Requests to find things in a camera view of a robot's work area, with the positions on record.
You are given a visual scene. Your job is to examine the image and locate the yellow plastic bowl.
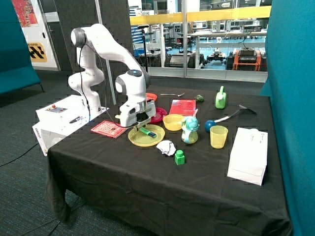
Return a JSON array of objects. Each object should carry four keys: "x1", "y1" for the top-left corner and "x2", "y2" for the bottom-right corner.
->
[{"x1": 162, "y1": 114, "x2": 184, "y2": 131}]

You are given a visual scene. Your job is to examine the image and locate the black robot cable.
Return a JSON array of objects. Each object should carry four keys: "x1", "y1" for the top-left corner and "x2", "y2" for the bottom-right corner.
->
[{"x1": 78, "y1": 43, "x2": 128, "y2": 128}]

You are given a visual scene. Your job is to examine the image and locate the orange plastic plate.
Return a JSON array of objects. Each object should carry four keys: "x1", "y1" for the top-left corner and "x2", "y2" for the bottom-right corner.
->
[{"x1": 146, "y1": 93, "x2": 158, "y2": 101}]

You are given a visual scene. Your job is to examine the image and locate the yellow black sign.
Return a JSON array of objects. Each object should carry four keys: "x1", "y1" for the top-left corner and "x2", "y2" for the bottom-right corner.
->
[{"x1": 28, "y1": 42, "x2": 47, "y2": 63}]

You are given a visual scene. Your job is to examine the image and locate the black tablecloth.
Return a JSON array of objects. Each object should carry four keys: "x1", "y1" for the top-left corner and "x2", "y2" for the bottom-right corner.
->
[{"x1": 46, "y1": 86, "x2": 293, "y2": 236}]

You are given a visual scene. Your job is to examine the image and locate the black spatula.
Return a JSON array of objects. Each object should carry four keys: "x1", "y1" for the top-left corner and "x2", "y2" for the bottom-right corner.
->
[{"x1": 214, "y1": 105, "x2": 257, "y2": 123}]

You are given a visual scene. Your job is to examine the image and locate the red poster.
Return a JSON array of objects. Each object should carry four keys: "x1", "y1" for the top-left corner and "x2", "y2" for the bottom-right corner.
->
[{"x1": 12, "y1": 0, "x2": 39, "y2": 28}]

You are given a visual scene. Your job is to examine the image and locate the teal sippy cup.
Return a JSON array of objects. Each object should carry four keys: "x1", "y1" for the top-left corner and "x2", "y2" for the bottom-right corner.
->
[{"x1": 181, "y1": 109, "x2": 199, "y2": 144}]

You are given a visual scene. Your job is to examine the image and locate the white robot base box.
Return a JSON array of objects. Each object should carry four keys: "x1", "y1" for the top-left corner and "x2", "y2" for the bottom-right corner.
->
[{"x1": 32, "y1": 95, "x2": 106, "y2": 156}]

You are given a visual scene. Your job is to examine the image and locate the teal sofa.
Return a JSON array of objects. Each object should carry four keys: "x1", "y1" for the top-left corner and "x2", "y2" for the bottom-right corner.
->
[{"x1": 0, "y1": 0, "x2": 41, "y2": 95}]

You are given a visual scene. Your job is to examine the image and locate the blue ball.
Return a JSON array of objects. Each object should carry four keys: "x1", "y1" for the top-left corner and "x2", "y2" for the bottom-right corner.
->
[{"x1": 204, "y1": 120, "x2": 217, "y2": 133}]

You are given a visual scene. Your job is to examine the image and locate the green toy block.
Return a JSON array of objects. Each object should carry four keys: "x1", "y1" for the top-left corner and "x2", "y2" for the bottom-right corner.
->
[{"x1": 174, "y1": 150, "x2": 185, "y2": 165}]

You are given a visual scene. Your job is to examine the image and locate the green toy pepper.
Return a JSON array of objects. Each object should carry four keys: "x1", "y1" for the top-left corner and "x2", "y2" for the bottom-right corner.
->
[{"x1": 195, "y1": 94, "x2": 205, "y2": 102}]

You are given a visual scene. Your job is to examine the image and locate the yellow plastic plate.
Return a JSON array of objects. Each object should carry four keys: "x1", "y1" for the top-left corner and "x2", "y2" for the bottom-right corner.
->
[{"x1": 128, "y1": 124, "x2": 165, "y2": 147}]

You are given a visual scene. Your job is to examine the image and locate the green toy watering can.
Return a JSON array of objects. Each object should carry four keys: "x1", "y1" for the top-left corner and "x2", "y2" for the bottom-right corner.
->
[{"x1": 215, "y1": 86, "x2": 226, "y2": 109}]

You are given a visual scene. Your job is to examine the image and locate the crumpled white paper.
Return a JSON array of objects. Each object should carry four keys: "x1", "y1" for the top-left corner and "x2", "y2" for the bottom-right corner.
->
[{"x1": 157, "y1": 140, "x2": 176, "y2": 156}]

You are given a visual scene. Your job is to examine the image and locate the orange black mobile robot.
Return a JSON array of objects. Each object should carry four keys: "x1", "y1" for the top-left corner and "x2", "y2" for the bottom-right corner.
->
[{"x1": 226, "y1": 47, "x2": 267, "y2": 72}]

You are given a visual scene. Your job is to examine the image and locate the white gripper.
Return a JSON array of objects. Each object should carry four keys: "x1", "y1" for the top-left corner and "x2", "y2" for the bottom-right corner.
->
[{"x1": 119, "y1": 100, "x2": 156, "y2": 132}]

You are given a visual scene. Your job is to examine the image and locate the teal partition wall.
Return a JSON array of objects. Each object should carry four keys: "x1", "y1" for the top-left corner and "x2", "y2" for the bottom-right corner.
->
[{"x1": 261, "y1": 0, "x2": 315, "y2": 236}]

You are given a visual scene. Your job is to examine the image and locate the pink plastic plate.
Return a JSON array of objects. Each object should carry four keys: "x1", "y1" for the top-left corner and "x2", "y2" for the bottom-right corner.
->
[{"x1": 150, "y1": 107, "x2": 167, "y2": 124}]

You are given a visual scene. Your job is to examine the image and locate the red patterned book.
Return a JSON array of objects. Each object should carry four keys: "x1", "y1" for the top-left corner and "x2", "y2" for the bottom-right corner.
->
[{"x1": 91, "y1": 120, "x2": 126, "y2": 138}]

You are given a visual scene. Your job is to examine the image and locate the metal spoon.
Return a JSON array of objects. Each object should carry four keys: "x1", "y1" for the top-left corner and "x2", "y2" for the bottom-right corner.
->
[{"x1": 160, "y1": 93, "x2": 185, "y2": 97}]

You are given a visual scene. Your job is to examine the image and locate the yellow plastic cup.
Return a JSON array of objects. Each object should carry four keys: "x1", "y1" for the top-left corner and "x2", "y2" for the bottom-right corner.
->
[{"x1": 210, "y1": 125, "x2": 228, "y2": 149}]

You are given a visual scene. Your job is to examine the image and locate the white paper bag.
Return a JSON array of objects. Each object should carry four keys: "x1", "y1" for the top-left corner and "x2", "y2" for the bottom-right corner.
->
[{"x1": 227, "y1": 127, "x2": 268, "y2": 186}]

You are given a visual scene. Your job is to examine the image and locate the green highlighter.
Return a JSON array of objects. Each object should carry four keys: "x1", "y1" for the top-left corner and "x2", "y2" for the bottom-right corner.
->
[{"x1": 139, "y1": 127, "x2": 157, "y2": 138}]

